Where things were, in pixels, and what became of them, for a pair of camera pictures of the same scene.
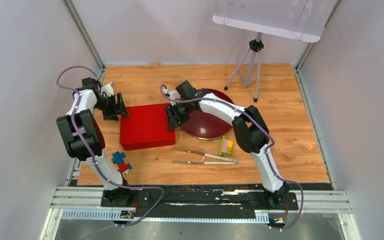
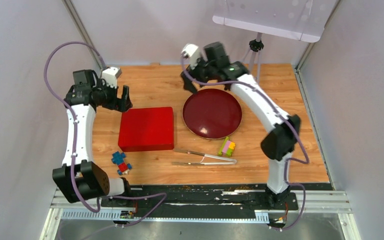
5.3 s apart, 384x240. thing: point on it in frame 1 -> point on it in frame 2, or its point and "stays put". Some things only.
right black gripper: x=174 y=121 -> x=194 y=73
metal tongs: x=229 y=161 stays put
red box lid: x=146 y=126 stays put
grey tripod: x=255 y=45 stays put
